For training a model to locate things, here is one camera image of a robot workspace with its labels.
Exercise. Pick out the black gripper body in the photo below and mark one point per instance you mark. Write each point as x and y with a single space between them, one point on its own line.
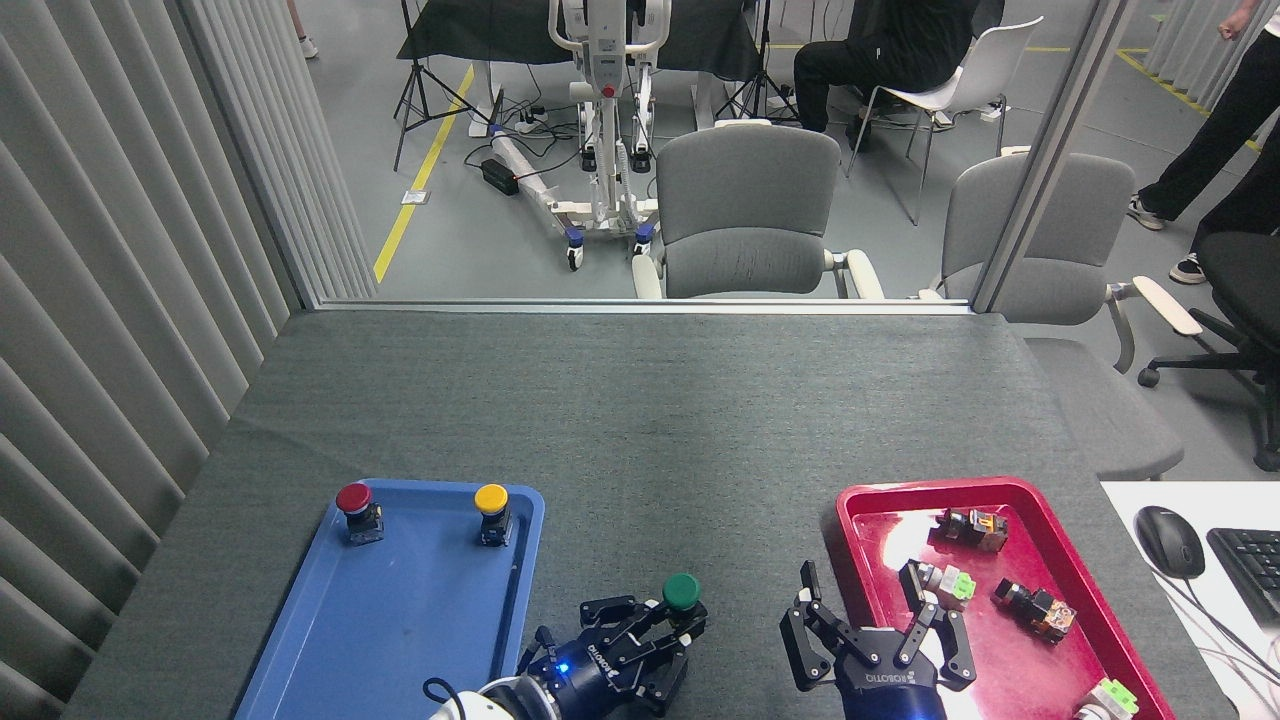
890 690
595 675

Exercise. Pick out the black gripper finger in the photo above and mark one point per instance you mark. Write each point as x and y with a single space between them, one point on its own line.
815 635
955 645
668 670
620 620

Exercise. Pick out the green push button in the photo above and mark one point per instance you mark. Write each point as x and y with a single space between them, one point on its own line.
681 590

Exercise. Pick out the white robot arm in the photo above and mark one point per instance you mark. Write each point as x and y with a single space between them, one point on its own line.
505 702

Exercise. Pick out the yellow push button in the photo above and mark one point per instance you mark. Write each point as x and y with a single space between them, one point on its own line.
490 497

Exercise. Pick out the red push button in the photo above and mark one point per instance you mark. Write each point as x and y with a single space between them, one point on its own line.
353 496

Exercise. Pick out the red plastic tray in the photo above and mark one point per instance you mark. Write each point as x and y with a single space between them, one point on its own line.
1020 670

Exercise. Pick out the dark grey table cloth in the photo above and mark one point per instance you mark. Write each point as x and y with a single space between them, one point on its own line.
660 430

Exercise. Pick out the blue plastic tray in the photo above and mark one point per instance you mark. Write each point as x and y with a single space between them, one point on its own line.
400 620

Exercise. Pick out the black computer mouse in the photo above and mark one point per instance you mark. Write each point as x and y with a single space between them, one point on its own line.
1170 542

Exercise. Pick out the white desk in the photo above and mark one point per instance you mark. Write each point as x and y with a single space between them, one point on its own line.
1240 670

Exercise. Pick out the black keyboard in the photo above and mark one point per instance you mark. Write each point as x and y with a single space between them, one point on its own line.
1250 570

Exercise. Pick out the grey office chair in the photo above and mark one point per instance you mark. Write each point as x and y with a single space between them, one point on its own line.
1060 250
745 200

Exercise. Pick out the black office chair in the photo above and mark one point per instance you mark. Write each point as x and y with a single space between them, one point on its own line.
1245 290

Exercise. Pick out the black power box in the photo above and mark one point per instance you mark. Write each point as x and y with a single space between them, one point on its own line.
498 177

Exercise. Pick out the white stand on wheels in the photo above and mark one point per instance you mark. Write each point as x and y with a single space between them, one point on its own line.
605 120

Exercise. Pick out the white power strip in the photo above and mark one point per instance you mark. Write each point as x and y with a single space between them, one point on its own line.
532 121

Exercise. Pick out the black tripod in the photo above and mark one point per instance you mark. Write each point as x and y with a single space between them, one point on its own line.
765 95
412 90

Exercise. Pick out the white plastic chair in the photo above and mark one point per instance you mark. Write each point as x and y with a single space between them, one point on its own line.
985 75

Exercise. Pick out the person in black trousers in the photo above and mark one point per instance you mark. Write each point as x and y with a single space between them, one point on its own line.
1220 130

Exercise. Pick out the seated person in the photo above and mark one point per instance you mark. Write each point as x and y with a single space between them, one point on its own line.
900 50

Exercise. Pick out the black table cloth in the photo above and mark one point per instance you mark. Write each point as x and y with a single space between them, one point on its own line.
480 30

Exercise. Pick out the person with white shoes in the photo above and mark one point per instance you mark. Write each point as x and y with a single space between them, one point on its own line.
308 46

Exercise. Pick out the white green switch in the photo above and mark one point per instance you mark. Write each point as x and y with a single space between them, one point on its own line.
950 582
1110 700

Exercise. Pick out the black orange switch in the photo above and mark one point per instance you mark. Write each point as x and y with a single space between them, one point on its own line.
1040 608
975 530

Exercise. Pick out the silver post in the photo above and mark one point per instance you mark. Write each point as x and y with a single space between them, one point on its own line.
1050 160

